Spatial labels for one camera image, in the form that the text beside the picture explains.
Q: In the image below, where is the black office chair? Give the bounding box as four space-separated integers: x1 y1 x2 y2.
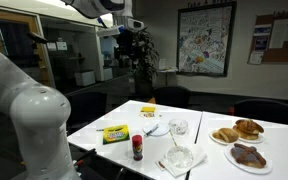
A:
65 90 108 134
153 85 192 109

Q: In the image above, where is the small white notice paper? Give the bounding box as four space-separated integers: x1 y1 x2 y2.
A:
247 50 264 66

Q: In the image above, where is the black orange bar clamp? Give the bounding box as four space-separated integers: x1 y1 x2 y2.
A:
72 148 98 168

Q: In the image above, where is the small white storage box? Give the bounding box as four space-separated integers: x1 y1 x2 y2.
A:
101 66 114 82

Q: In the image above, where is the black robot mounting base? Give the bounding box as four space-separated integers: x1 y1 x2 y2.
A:
68 146 152 180

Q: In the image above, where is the cut glass jar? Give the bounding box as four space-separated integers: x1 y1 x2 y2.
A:
168 118 189 136

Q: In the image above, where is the framed colouring poster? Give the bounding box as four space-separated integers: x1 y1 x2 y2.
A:
176 0 238 78

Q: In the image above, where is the cut glass bowl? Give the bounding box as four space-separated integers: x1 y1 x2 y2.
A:
166 145 194 169

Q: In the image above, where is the dark blue flyer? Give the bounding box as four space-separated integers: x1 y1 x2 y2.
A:
253 35 270 52

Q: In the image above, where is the cork bulletin board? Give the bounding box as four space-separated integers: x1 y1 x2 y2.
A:
247 9 288 65

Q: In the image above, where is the white plate with croissants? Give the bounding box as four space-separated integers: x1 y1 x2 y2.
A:
237 131 266 145

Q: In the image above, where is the green potted plant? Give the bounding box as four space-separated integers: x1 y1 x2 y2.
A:
127 26 161 83

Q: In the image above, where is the dark plant pot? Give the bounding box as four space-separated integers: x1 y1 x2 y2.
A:
133 77 154 98

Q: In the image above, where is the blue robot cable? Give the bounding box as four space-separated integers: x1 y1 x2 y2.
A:
96 17 107 28

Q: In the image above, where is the black mounted camera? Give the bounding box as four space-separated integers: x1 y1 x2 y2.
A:
27 30 49 45

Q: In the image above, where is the large white storage box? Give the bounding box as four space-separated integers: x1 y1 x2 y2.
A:
73 69 97 88

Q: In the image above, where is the white window sign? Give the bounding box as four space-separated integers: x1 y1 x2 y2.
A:
56 41 68 51
46 41 58 52

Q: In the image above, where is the tall white paper sheet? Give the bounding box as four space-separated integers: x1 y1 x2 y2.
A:
268 18 288 50

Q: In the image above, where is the large golden bread roll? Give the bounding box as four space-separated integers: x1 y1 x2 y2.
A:
219 127 240 144

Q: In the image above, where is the small golden bread roll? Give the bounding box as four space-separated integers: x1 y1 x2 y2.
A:
212 130 224 141

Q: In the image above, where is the yellow sticky note pad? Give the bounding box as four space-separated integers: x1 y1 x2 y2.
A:
140 106 157 114

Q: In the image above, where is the yellow green Crayola marker box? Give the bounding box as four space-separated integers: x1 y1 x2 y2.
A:
102 124 131 146

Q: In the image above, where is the white plate with rolls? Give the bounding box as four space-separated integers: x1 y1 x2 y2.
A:
209 128 241 146

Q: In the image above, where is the blue white flyer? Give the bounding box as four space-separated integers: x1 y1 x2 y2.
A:
253 23 273 37

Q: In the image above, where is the small side table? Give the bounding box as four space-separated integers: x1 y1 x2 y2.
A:
157 66 179 88

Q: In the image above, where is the brown croissant pastry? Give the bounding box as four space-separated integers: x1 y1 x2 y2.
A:
234 118 265 135
233 125 260 141

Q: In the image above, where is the white plate with dark bread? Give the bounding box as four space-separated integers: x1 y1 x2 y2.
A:
223 143 274 175

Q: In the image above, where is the orange wooden door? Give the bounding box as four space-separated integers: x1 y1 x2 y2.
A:
0 7 53 88

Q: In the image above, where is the red-lidded spice bottle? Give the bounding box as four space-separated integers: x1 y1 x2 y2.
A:
131 134 144 162

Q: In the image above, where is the small sticker card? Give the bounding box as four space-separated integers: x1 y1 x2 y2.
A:
139 112 162 119

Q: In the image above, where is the dark chocolate bread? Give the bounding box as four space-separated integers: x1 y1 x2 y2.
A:
230 142 268 169

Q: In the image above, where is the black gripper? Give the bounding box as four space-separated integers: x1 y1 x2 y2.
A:
116 29 138 59

